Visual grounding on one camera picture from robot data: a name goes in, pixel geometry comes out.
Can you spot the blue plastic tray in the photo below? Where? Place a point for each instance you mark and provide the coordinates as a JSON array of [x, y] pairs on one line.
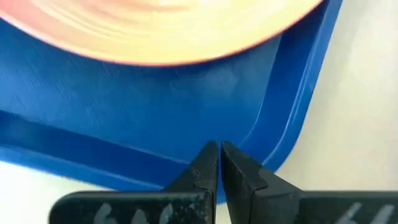
[[124, 109]]

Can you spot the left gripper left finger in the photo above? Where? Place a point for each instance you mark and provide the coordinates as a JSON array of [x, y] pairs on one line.
[[186, 205]]

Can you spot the pink round plate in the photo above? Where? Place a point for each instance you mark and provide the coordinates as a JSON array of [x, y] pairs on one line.
[[155, 31]]

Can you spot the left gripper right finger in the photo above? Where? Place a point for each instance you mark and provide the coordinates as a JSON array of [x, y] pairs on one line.
[[264, 205]]

